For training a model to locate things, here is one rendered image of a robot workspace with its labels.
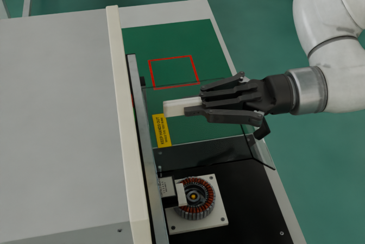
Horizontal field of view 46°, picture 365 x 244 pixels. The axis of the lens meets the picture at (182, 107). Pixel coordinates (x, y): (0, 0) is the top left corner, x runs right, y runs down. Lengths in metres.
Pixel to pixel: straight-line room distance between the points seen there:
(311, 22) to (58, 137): 0.54
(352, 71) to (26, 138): 0.57
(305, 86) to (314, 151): 1.52
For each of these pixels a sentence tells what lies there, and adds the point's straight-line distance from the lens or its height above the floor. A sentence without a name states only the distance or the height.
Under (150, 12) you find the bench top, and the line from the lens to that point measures 1.80.
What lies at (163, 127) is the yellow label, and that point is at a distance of 0.91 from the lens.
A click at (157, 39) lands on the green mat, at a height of 0.75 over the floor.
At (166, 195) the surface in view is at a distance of 1.04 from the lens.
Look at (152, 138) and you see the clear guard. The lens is 0.89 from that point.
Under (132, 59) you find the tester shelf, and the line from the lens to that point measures 1.00.
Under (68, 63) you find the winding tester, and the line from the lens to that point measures 0.69.
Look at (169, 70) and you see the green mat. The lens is 1.51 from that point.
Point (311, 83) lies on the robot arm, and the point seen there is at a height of 1.22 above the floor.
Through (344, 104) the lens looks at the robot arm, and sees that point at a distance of 0.84.
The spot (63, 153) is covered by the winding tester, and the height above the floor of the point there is 1.32.
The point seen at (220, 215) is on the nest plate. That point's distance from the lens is 1.12.
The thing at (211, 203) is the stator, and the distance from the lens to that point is 1.09.
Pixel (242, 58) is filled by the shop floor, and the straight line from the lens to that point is 2.75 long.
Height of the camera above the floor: 1.75
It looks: 47 degrees down
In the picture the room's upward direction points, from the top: straight up
